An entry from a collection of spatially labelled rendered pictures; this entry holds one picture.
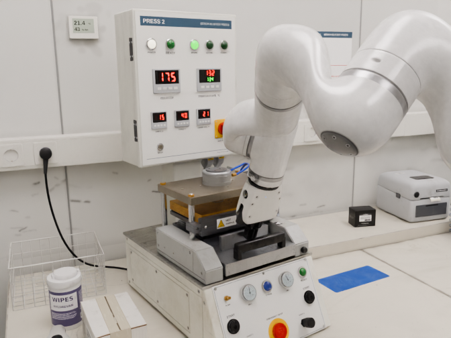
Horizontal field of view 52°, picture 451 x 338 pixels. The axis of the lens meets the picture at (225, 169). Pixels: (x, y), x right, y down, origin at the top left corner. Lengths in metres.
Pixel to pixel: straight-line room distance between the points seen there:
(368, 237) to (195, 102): 0.86
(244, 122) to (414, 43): 0.40
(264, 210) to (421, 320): 0.55
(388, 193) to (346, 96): 1.53
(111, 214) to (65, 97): 0.43
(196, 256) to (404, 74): 0.67
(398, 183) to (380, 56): 1.45
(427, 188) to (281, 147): 1.10
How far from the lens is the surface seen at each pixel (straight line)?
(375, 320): 1.37
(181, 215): 1.27
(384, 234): 1.89
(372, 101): 0.59
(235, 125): 0.96
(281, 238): 1.19
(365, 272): 1.64
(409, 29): 0.66
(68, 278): 1.30
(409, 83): 0.63
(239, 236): 1.20
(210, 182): 1.24
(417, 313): 1.44
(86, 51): 1.64
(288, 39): 0.69
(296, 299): 1.24
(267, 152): 1.03
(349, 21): 2.06
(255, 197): 1.08
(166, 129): 1.32
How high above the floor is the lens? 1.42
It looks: 12 degrees down
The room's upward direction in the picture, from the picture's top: 1 degrees counter-clockwise
